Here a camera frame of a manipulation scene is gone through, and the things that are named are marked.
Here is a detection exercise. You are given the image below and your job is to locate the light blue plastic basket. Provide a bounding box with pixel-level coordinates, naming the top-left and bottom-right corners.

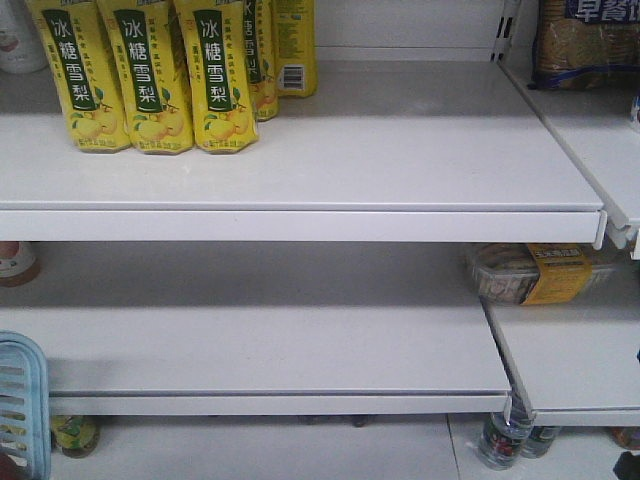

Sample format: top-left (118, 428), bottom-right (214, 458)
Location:
top-left (1, 331), bottom-right (51, 479)

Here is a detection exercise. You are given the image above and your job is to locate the white store shelving unit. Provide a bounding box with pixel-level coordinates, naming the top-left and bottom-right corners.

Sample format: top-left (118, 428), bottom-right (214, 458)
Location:
top-left (0, 44), bottom-right (640, 480)

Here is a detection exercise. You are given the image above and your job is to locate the yellow pear drink bottle right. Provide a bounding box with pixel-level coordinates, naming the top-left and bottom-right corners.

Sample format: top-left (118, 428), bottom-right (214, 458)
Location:
top-left (174, 0), bottom-right (259, 154)

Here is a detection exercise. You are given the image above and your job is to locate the yellow pear drink bottle barcode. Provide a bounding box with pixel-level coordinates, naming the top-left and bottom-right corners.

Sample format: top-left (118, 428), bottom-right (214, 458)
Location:
top-left (273, 0), bottom-right (318, 98)

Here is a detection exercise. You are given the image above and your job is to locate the biscuit pack yellow band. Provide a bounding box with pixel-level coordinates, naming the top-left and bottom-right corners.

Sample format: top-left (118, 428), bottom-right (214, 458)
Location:
top-left (464, 243), bottom-right (620, 306)

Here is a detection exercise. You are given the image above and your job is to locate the yellow pear drink bottle rear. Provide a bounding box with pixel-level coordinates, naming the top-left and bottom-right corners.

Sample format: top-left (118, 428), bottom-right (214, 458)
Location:
top-left (242, 0), bottom-right (279, 122)

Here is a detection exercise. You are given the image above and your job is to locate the clear water bottle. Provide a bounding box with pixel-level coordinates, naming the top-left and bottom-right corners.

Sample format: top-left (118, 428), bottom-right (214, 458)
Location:
top-left (477, 412), bottom-right (533, 471)
top-left (521, 426), bottom-right (562, 459)

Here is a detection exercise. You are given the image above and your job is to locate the orange juice bottle right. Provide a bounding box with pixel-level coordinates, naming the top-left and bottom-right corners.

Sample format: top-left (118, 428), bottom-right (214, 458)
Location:
top-left (1, 241), bottom-right (41, 287)

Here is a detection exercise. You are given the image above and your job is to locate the white blue cookie cup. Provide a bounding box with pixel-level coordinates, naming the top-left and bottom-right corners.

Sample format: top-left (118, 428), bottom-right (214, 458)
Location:
top-left (629, 94), bottom-right (640, 129)

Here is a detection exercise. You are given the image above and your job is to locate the white peach drink bottle right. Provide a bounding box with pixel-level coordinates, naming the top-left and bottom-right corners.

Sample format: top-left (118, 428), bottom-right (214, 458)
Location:
top-left (1, 1), bottom-right (48, 74)

